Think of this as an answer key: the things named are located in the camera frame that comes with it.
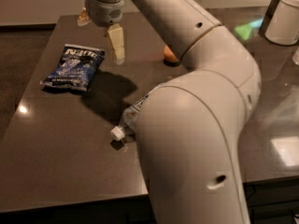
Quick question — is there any blue plastic water bottle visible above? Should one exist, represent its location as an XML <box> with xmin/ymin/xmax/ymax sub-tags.
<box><xmin>110</xmin><ymin>92</ymin><xmax>150</xmax><ymax>141</ymax></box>

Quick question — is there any blue chip bag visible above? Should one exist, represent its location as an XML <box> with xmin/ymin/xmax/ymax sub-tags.
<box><xmin>41</xmin><ymin>44</ymin><xmax>105</xmax><ymax>91</ymax></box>

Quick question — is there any orange fruit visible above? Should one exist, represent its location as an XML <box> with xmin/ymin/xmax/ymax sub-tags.
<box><xmin>164</xmin><ymin>46</ymin><xmax>178</xmax><ymax>63</ymax></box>

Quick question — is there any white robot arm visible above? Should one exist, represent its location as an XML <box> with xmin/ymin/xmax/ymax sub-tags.
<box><xmin>85</xmin><ymin>0</ymin><xmax>261</xmax><ymax>224</ymax></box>

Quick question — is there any white cylindrical container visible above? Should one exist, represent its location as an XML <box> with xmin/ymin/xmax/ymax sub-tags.
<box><xmin>265</xmin><ymin>0</ymin><xmax>299</xmax><ymax>46</ymax></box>

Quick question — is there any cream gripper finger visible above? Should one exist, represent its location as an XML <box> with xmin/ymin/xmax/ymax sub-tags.
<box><xmin>107</xmin><ymin>23</ymin><xmax>125</xmax><ymax>65</ymax></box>
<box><xmin>77</xmin><ymin>7</ymin><xmax>91</xmax><ymax>26</ymax></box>

